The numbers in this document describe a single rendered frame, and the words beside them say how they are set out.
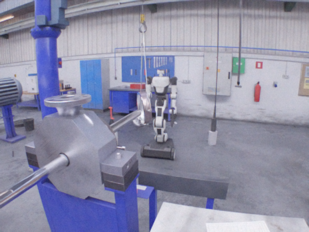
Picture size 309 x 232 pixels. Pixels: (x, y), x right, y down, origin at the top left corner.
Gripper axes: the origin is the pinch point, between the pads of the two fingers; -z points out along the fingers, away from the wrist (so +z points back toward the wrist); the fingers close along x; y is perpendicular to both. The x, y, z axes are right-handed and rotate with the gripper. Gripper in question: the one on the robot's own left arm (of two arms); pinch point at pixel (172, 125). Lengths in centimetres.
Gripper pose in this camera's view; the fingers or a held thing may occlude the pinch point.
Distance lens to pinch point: 335.4
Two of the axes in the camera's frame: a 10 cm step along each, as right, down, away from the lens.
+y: 9.7, 0.6, -2.2
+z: 0.5, -10.0, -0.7
